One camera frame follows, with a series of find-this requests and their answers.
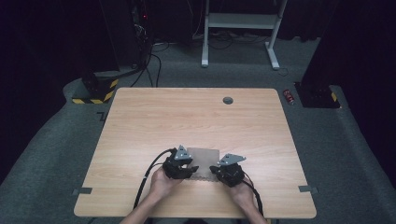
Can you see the person's right hand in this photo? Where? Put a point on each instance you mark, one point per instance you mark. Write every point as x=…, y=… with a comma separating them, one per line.
x=243, y=194

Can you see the person's left hand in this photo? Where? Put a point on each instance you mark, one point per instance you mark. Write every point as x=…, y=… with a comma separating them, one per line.
x=163, y=185

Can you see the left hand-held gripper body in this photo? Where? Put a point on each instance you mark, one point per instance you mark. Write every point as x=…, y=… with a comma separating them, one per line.
x=174, y=166

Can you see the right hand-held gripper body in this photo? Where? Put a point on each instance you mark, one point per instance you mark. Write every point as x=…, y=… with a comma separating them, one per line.
x=232, y=174

